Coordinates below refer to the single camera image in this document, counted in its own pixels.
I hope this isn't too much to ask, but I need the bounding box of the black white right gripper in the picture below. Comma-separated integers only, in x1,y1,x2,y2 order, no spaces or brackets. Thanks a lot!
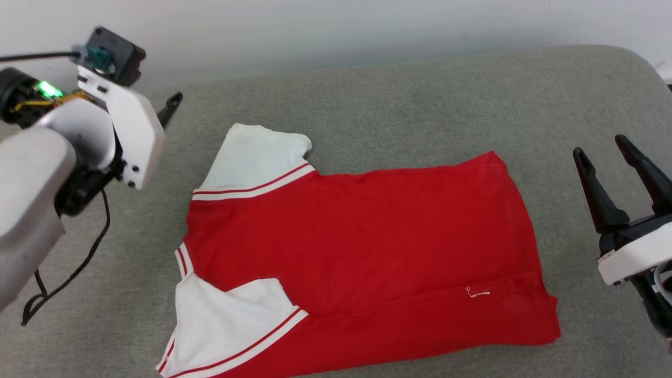
573,135,672,287

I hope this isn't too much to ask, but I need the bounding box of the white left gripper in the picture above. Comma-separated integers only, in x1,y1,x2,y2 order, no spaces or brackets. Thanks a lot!
37,66,184,190

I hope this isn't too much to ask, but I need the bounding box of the red and white t-shirt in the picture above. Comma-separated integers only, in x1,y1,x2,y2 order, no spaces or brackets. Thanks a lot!
156,123,561,378

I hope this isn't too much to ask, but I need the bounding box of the teal cable connector plug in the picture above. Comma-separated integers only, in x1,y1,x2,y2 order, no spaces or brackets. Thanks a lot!
71,45,113,73

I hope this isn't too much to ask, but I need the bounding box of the thin black dangling cord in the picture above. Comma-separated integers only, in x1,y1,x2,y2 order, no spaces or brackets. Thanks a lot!
21,189,112,327

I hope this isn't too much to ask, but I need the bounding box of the thick black camera cable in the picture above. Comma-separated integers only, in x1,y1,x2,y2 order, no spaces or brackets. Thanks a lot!
0,51,79,61

